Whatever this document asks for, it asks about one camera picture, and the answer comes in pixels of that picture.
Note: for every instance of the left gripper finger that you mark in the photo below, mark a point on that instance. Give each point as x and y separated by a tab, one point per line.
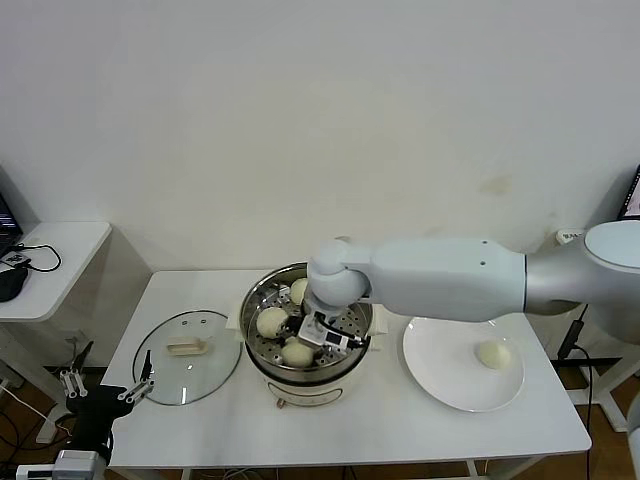
75	384
139	391

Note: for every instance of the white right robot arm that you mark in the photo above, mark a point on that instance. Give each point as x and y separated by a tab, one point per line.
440	280

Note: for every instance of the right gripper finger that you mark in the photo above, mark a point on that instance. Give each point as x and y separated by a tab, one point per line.
288	331
325	357

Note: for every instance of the white wall power socket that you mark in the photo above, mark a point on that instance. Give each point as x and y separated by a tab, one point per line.
75	336

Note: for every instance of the white side table with mouse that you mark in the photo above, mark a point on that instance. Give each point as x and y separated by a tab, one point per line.
65	260

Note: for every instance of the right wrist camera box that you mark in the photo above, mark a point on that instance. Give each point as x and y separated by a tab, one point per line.
322	340

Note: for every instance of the laptop beside black mouse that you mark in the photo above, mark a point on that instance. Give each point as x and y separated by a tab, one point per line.
6	220

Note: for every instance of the white steamed baozi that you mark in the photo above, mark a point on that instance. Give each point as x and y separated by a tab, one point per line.
494	355
297	355
271	321
299	291

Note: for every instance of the perforated steel steamer basket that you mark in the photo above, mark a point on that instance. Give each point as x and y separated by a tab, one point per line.
252	300

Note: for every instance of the black computer mouse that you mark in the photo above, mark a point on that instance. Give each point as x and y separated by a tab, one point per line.
7	285

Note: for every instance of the small QR code tag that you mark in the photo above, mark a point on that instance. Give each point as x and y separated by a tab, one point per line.
15	258

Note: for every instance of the laptop beside table label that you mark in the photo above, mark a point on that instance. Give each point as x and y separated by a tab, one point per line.
632	195

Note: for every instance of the cream electric cooking pot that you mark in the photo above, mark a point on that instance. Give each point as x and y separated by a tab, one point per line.
305	395

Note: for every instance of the white round plate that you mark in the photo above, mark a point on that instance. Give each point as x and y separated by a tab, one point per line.
450	370

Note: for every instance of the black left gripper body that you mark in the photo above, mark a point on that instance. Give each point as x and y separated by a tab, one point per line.
97	407

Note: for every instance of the small printed table label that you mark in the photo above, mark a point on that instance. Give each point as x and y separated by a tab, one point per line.
572	235

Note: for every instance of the black metal floor frame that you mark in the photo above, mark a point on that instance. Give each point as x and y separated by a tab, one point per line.
602	360

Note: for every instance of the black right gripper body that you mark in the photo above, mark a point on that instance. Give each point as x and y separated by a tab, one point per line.
306	320

